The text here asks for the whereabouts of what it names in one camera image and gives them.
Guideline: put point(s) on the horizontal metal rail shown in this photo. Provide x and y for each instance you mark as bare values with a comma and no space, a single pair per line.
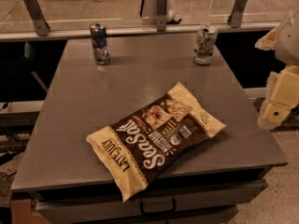
131,31

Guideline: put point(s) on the brown sea salt chip bag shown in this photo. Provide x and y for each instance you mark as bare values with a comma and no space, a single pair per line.
140,147

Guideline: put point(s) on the left metal rail bracket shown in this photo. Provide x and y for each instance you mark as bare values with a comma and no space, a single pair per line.
41,26

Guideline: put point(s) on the blue soda can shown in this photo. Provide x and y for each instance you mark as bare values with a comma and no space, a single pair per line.
99,43

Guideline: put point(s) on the metal rail bracket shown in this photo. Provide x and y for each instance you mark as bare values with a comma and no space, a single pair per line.
235,19
161,6
41,26

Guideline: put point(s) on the grey drawer with handle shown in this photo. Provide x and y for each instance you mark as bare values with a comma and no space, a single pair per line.
215,204

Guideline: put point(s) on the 7up soda can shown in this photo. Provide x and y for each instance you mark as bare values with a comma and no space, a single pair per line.
204,44

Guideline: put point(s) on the middle metal rail bracket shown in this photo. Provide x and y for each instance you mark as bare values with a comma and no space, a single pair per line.
161,6

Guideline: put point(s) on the right metal rail bracket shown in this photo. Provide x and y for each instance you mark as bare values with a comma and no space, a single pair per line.
235,19

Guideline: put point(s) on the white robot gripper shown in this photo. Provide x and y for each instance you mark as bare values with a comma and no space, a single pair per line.
288,40

